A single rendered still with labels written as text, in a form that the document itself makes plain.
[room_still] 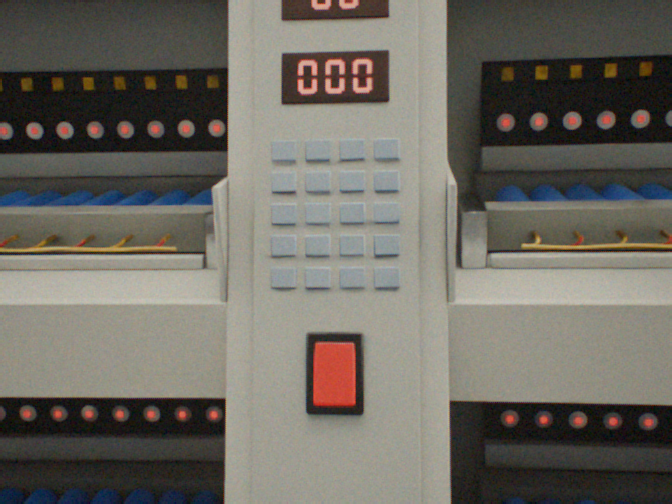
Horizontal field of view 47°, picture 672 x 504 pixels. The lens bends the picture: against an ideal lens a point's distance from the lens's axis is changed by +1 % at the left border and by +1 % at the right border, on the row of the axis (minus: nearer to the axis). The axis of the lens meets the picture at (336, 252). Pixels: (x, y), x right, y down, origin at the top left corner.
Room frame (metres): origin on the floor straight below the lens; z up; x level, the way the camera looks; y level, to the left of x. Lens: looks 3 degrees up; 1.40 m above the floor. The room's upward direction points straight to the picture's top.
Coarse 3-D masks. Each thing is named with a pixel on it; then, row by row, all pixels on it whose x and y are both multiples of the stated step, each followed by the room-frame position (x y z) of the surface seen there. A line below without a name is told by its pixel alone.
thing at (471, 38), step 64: (192, 0) 0.54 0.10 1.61; (448, 0) 0.52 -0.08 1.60; (512, 0) 0.52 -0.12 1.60; (576, 0) 0.51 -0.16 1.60; (640, 0) 0.51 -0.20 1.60; (0, 64) 0.55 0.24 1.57; (64, 64) 0.54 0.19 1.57; (128, 64) 0.54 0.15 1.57; (192, 64) 0.54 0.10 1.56; (448, 64) 0.52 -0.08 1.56; (448, 128) 0.52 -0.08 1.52
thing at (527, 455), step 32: (512, 416) 0.49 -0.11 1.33; (544, 416) 0.48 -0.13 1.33; (576, 416) 0.48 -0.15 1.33; (608, 416) 0.48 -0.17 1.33; (640, 416) 0.48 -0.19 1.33; (512, 448) 0.49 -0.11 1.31; (544, 448) 0.49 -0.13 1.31; (576, 448) 0.48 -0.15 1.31; (608, 448) 0.48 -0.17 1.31; (640, 448) 0.48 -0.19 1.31; (480, 480) 0.48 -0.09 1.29; (512, 480) 0.48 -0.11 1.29; (544, 480) 0.48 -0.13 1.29; (576, 480) 0.48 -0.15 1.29; (608, 480) 0.48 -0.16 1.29; (640, 480) 0.48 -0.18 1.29
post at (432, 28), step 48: (240, 0) 0.33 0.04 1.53; (432, 0) 0.32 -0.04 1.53; (240, 48) 0.33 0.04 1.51; (432, 48) 0.32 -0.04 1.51; (240, 96) 0.33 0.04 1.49; (432, 96) 0.32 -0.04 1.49; (240, 144) 0.33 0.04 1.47; (432, 144) 0.32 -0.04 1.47; (240, 192) 0.33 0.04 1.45; (432, 192) 0.32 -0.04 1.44; (240, 240) 0.33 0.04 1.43; (432, 240) 0.32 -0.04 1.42; (240, 288) 0.33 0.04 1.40; (432, 288) 0.32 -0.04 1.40; (240, 336) 0.33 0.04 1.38; (432, 336) 0.32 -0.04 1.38; (240, 384) 0.33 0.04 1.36; (432, 384) 0.32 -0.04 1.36; (240, 432) 0.33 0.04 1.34; (432, 432) 0.32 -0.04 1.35; (240, 480) 0.33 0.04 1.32; (432, 480) 0.32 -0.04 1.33
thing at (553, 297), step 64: (512, 64) 0.47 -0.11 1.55; (576, 64) 0.47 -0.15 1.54; (640, 64) 0.47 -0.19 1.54; (512, 128) 0.49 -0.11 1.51; (576, 128) 0.48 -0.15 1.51; (640, 128) 0.48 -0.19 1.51; (448, 192) 0.31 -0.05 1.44; (512, 192) 0.45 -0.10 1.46; (576, 192) 0.45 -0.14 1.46; (640, 192) 0.46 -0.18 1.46; (448, 256) 0.32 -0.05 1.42; (512, 256) 0.37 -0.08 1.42; (576, 256) 0.36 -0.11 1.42; (640, 256) 0.36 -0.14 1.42; (448, 320) 0.33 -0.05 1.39; (512, 320) 0.32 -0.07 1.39; (576, 320) 0.32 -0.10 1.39; (640, 320) 0.32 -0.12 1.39; (448, 384) 0.33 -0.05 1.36; (512, 384) 0.33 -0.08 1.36; (576, 384) 0.33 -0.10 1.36; (640, 384) 0.33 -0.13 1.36
